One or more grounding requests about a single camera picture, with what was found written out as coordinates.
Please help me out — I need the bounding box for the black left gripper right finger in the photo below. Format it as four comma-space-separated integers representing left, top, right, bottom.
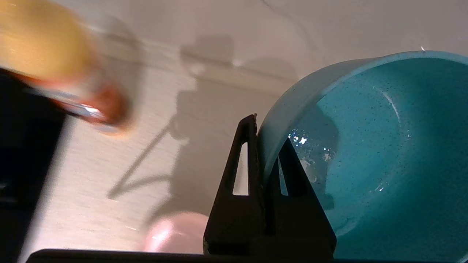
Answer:
264, 137, 337, 255

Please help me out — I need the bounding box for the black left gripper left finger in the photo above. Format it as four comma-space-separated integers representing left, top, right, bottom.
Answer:
204, 114, 267, 255

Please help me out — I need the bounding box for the blue plastic bowl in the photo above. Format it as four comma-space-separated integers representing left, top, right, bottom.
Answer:
258, 50, 468, 260

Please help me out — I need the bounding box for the orange label detergent bottle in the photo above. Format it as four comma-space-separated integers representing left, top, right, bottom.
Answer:
0, 0, 131, 135

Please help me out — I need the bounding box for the pink plastic bowl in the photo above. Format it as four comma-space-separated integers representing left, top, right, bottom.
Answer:
144, 212, 210, 253

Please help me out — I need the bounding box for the black induction cooktop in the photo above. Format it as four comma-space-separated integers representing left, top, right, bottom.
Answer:
0, 68, 69, 263

